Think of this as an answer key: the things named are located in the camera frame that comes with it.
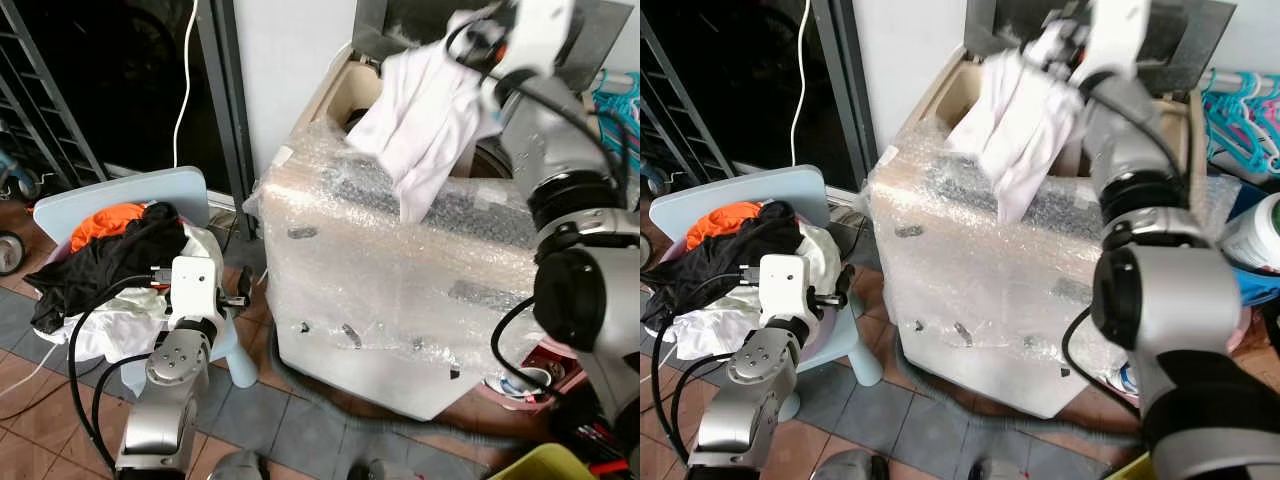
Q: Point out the beige top-load washing machine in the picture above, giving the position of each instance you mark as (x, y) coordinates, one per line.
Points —
(1010, 390)
(400, 390)

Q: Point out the clear bubble wrap sheet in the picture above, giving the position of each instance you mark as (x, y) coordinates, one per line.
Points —
(380, 260)
(990, 260)

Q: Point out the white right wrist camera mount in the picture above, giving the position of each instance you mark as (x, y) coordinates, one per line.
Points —
(545, 30)
(1120, 35)

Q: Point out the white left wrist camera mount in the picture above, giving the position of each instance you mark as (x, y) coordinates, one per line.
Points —
(195, 295)
(785, 295)

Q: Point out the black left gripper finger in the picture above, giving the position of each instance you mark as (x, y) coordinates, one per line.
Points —
(844, 284)
(243, 287)

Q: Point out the light blue plastic chair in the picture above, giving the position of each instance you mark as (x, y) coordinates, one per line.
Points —
(120, 187)
(740, 185)

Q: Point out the pink plastic basin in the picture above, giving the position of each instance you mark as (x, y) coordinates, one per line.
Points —
(562, 355)

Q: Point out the white garment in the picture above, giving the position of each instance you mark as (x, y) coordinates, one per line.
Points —
(420, 120)
(1015, 120)
(715, 325)
(120, 330)

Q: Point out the pink plastic clothes hanger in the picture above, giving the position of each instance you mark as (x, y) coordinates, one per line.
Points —
(1270, 110)

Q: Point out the blue plastic basin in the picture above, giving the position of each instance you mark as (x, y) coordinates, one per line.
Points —
(1262, 285)

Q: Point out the yellow-green plastic bin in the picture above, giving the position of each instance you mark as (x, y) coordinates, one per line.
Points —
(1148, 470)
(545, 465)

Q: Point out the grey robot left foot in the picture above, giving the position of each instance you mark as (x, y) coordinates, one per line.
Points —
(238, 468)
(850, 468)

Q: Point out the white and blue shoe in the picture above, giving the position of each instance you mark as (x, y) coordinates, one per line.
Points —
(1128, 378)
(525, 385)

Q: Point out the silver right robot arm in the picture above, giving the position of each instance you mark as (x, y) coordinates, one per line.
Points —
(1170, 300)
(590, 285)

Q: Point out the black metal grille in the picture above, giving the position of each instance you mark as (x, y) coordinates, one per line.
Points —
(690, 120)
(75, 130)

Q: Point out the orange garment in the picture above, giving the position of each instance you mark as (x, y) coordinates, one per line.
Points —
(105, 225)
(720, 222)

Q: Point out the grey hanger rail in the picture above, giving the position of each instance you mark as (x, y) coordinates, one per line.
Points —
(1235, 76)

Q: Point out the black garment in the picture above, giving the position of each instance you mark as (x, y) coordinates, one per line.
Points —
(100, 270)
(720, 270)

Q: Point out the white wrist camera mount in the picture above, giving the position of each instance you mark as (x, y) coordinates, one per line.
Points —
(1120, 35)
(195, 295)
(545, 30)
(785, 295)

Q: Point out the dark grey door frame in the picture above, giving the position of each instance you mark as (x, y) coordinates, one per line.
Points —
(840, 100)
(225, 100)

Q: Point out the white bottle with green lid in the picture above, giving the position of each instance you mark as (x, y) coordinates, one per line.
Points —
(1250, 240)

